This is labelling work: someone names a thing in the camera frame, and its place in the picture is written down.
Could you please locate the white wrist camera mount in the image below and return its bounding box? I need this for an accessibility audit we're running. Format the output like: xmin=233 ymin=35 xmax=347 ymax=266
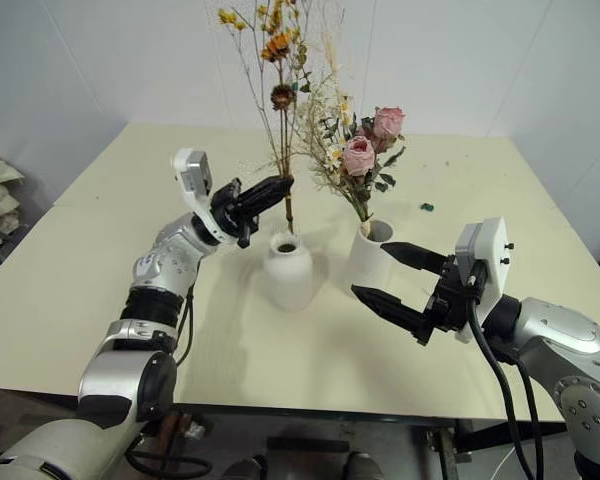
xmin=171 ymin=147 xmax=234 ymax=246
xmin=453 ymin=216 xmax=514 ymax=344

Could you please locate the thin white cable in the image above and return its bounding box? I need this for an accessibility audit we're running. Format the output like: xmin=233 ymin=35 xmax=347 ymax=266
xmin=494 ymin=443 xmax=517 ymax=476

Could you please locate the pink rose bouquet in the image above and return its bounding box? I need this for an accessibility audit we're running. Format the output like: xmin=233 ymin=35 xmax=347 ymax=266
xmin=294 ymin=2 xmax=409 ymax=236

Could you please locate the dark rounded shape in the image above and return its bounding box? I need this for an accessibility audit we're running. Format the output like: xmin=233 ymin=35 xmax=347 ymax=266
xmin=343 ymin=449 xmax=387 ymax=480

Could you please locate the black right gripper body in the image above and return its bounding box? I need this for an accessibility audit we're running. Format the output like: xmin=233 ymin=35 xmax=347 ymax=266
xmin=413 ymin=253 xmax=481 ymax=347

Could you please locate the white cylindrical vase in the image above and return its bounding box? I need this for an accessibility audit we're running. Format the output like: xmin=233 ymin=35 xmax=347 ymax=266
xmin=347 ymin=218 xmax=396 ymax=296

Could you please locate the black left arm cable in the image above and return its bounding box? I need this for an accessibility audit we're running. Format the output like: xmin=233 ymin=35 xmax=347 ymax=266
xmin=172 ymin=282 xmax=197 ymax=369

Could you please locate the black looped floor cable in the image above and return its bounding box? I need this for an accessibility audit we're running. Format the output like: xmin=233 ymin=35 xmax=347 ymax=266
xmin=124 ymin=433 xmax=196 ymax=477

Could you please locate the metal table leg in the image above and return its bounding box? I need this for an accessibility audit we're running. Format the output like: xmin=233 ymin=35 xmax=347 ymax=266
xmin=432 ymin=427 xmax=462 ymax=480

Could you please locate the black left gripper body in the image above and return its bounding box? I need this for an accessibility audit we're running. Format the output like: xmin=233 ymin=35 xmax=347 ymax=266
xmin=209 ymin=177 xmax=261 ymax=250

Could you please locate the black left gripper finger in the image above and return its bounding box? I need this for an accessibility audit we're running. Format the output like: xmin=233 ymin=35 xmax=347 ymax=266
xmin=242 ymin=175 xmax=295 ymax=202
xmin=240 ymin=194 xmax=289 ymax=221

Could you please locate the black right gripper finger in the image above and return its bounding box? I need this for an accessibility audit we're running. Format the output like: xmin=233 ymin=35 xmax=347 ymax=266
xmin=350 ymin=283 xmax=426 ymax=337
xmin=380 ymin=241 xmax=449 ymax=276

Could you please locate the white bottle-shaped vase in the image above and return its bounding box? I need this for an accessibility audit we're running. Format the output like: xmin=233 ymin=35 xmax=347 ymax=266
xmin=263 ymin=232 xmax=315 ymax=312

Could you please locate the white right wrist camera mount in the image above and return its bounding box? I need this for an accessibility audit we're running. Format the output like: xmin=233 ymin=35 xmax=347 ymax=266
xmin=453 ymin=216 xmax=514 ymax=344

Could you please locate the yellow dried flower bouquet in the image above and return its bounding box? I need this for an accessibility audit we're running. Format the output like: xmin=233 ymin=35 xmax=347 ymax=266
xmin=216 ymin=0 xmax=314 ymax=236

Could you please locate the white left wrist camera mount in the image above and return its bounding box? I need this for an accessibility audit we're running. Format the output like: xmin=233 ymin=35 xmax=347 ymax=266
xmin=171 ymin=147 xmax=234 ymax=246

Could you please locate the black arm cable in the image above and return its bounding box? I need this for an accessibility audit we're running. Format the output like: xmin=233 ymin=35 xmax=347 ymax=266
xmin=465 ymin=269 xmax=531 ymax=480
xmin=172 ymin=282 xmax=197 ymax=369
xmin=497 ymin=349 xmax=549 ymax=480

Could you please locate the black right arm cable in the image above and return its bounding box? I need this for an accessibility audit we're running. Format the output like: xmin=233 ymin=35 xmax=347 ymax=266
xmin=465 ymin=269 xmax=531 ymax=480
xmin=497 ymin=349 xmax=549 ymax=480

